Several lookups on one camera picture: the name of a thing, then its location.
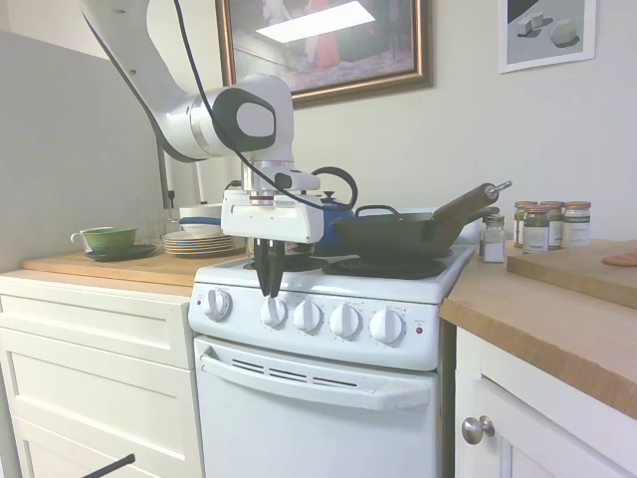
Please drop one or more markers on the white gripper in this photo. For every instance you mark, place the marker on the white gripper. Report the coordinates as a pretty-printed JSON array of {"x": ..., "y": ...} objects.
[{"x": 271, "y": 219}]

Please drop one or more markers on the white burner knob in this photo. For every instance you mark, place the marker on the white burner knob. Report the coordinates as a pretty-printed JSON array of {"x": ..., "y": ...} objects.
[
  {"x": 307, "y": 316},
  {"x": 387, "y": 325},
  {"x": 274, "y": 313},
  {"x": 346, "y": 321}
]

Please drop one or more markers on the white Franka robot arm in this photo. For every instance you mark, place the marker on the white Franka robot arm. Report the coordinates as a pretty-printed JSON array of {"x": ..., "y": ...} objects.
[{"x": 164, "y": 89}]

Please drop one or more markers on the white electric stove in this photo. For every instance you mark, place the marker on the white electric stove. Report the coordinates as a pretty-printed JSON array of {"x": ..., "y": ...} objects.
[{"x": 318, "y": 289}]

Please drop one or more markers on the large white oven knob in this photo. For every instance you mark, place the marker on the large white oven knob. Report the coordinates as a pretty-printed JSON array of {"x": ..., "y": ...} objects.
[{"x": 217, "y": 304}]

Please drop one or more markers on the white plate gold rim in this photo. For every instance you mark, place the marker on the white plate gold rim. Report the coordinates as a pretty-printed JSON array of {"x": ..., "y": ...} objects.
[
  {"x": 199, "y": 244},
  {"x": 199, "y": 235},
  {"x": 199, "y": 240},
  {"x": 199, "y": 253},
  {"x": 199, "y": 249}
]

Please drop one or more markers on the white bowl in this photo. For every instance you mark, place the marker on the white bowl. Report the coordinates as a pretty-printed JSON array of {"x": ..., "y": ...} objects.
[{"x": 201, "y": 228}]

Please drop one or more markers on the clear drinking glass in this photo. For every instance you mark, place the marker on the clear drinking glass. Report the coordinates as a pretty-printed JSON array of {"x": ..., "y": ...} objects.
[
  {"x": 150, "y": 224},
  {"x": 170, "y": 224}
]

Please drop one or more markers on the dark green saucer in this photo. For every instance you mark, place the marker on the dark green saucer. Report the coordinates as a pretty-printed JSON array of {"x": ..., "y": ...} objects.
[{"x": 129, "y": 253}]

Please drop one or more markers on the white oven door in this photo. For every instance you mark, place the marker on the white oven door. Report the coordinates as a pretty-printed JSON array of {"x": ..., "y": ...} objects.
[{"x": 308, "y": 423}]

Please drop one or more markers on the green cup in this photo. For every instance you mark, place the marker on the green cup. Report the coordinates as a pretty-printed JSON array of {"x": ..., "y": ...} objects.
[{"x": 109, "y": 240}]

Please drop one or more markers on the white drawer cabinet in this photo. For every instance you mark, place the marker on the white drawer cabinet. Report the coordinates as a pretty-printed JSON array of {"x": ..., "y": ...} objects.
[{"x": 89, "y": 368}]

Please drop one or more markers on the glass salt shaker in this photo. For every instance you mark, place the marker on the glass salt shaker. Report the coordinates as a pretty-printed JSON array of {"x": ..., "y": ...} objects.
[{"x": 492, "y": 244}]

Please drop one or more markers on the gold framed painting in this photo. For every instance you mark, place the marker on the gold framed painting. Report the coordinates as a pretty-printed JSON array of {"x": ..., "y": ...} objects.
[{"x": 343, "y": 40}]

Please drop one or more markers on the thin black rod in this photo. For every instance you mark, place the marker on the thin black rod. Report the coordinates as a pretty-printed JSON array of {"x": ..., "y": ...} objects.
[{"x": 109, "y": 465}]

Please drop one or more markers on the spice jar brown lid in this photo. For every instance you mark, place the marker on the spice jar brown lid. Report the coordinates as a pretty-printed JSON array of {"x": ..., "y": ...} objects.
[
  {"x": 535, "y": 231},
  {"x": 520, "y": 224},
  {"x": 555, "y": 219}
]

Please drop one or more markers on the silver cabinet knob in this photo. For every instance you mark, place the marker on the silver cabinet knob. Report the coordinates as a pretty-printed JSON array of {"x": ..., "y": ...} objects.
[{"x": 477, "y": 430}]

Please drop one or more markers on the wooden cutting board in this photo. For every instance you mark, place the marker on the wooden cutting board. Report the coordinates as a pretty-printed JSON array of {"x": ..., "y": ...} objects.
[{"x": 572, "y": 274}]

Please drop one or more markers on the white cabinet with door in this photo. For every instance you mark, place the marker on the white cabinet with door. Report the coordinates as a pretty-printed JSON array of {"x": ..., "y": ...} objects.
[{"x": 537, "y": 423}]

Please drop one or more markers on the spice jar white label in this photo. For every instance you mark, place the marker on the spice jar white label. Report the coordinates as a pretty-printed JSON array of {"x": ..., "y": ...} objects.
[{"x": 576, "y": 226}]

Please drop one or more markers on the pink round disc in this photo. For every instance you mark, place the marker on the pink round disc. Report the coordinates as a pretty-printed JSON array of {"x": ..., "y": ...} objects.
[{"x": 622, "y": 260}]

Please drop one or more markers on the grey print cubes and sphere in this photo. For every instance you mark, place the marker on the grey print cubes and sphere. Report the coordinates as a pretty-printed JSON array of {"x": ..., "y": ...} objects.
[{"x": 547, "y": 30}]

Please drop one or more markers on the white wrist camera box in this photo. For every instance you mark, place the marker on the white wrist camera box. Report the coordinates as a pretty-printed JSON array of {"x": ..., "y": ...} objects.
[{"x": 298, "y": 180}]

